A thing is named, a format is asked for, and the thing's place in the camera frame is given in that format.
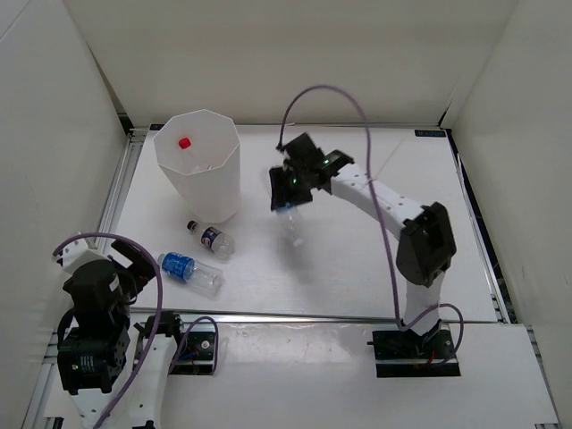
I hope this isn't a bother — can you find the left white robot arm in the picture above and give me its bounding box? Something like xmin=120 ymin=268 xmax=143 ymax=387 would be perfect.
xmin=54 ymin=234 xmax=188 ymax=428

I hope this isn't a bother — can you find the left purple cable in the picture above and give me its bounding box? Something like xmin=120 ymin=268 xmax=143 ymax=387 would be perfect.
xmin=52 ymin=231 xmax=219 ymax=429

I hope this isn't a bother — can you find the Pepsi black cap bottle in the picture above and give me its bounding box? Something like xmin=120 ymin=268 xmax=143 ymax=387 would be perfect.
xmin=187 ymin=220 xmax=235 ymax=260

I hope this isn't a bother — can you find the red label plastic bottle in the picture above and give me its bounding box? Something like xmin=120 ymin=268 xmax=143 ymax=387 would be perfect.
xmin=178 ymin=137 xmax=211 ymax=174

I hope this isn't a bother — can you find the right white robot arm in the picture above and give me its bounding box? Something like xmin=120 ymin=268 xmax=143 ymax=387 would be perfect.
xmin=269 ymin=133 xmax=457 ymax=358

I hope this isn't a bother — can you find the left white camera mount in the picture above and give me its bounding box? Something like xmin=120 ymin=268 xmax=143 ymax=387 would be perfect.
xmin=53 ymin=239 xmax=106 ymax=274

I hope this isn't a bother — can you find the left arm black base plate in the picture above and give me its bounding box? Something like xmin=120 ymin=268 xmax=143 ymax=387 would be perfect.
xmin=168 ymin=316 xmax=220 ymax=375

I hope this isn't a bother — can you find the white octagonal plastic bin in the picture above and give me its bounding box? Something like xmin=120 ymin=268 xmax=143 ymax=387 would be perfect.
xmin=153 ymin=109 xmax=240 ymax=223

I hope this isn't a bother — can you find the purple cable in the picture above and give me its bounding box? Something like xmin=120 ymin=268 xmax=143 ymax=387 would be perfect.
xmin=52 ymin=231 xmax=219 ymax=429
xmin=275 ymin=84 xmax=465 ymax=367

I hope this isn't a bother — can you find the Aquafina blue label bottle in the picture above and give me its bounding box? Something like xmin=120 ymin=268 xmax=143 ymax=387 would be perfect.
xmin=277 ymin=206 xmax=304 ymax=248

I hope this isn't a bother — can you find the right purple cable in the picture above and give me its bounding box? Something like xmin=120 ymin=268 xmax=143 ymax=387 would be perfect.
xmin=275 ymin=84 xmax=465 ymax=367

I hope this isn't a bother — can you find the blue label white cap bottle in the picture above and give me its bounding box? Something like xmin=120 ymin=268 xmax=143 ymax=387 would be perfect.
xmin=157 ymin=252 xmax=224 ymax=298

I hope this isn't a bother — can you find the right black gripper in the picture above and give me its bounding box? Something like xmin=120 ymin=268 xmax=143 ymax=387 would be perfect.
xmin=269 ymin=164 xmax=314 ymax=212

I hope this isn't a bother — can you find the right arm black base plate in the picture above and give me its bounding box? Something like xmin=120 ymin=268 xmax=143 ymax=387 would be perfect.
xmin=367 ymin=329 xmax=461 ymax=378

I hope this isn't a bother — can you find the aluminium frame rail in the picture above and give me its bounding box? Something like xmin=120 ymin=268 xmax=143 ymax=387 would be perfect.
xmin=106 ymin=113 xmax=147 ymax=213

